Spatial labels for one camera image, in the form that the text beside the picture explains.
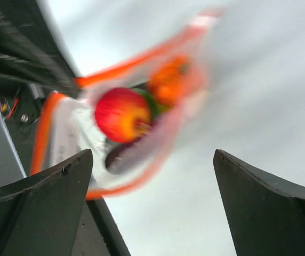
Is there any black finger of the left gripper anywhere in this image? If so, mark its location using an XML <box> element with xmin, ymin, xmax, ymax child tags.
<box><xmin>0</xmin><ymin>1</ymin><xmax>80</xmax><ymax>98</ymax></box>

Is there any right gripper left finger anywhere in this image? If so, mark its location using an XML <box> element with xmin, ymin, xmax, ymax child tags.
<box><xmin>0</xmin><ymin>149</ymin><xmax>93</xmax><ymax>255</ymax></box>

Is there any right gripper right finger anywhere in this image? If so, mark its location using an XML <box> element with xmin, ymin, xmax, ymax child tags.
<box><xmin>213</xmin><ymin>149</ymin><xmax>305</xmax><ymax>255</ymax></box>

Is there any purple white scallion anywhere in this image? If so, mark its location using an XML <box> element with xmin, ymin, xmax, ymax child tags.
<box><xmin>104</xmin><ymin>117</ymin><xmax>167</xmax><ymax>175</ymax></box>

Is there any red tomato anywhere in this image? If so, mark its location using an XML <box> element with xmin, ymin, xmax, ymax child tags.
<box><xmin>94</xmin><ymin>87</ymin><xmax>151</xmax><ymax>143</ymax></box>

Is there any clear zip bag orange zipper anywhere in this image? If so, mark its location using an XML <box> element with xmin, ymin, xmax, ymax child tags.
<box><xmin>29</xmin><ymin>9</ymin><xmax>222</xmax><ymax>199</ymax></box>

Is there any green bell pepper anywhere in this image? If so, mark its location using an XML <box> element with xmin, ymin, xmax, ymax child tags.
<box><xmin>133</xmin><ymin>88</ymin><xmax>169</xmax><ymax>120</ymax></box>

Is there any orange pumpkin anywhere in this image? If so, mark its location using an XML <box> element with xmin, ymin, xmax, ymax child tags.
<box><xmin>148</xmin><ymin>55</ymin><xmax>191</xmax><ymax>107</ymax></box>

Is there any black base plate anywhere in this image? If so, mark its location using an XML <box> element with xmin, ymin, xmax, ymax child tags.
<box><xmin>0</xmin><ymin>80</ymin><xmax>129</xmax><ymax>255</ymax></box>

